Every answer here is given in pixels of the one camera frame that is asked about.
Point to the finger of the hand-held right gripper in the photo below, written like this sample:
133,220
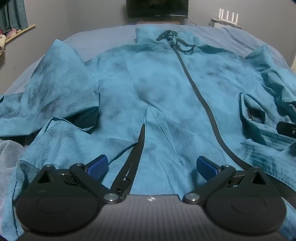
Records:
288,128

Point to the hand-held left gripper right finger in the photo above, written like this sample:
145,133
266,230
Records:
206,167

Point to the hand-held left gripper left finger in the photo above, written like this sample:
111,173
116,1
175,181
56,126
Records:
97,168

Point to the teal zip-up fleece jacket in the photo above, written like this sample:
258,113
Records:
161,97

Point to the grey fluffy blanket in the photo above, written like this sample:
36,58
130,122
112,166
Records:
9,166

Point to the white router with antennas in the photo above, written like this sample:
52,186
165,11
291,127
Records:
227,19

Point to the blue bed sheet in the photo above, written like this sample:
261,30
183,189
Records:
104,39

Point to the cream plush toy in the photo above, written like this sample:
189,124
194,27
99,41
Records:
1,45

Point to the wooden window sill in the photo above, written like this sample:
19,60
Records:
20,31

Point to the pink plush toy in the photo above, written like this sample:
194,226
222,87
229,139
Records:
11,32

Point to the black television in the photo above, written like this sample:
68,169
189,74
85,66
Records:
157,8

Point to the teal curtain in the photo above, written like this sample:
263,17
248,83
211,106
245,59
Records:
12,15

